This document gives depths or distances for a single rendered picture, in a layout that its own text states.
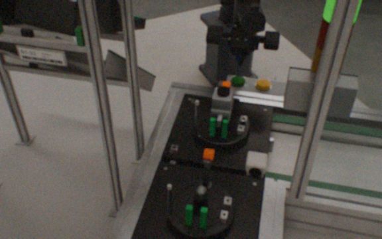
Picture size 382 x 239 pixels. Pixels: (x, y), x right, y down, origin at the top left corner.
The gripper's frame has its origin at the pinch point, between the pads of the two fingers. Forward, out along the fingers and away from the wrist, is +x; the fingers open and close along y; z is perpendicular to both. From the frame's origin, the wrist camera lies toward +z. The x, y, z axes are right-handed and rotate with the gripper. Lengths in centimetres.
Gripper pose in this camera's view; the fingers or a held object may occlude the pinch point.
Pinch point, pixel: (241, 54)
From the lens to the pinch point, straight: 121.6
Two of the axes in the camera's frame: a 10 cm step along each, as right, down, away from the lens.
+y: 9.8, 1.3, -1.4
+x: -0.1, 7.6, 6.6
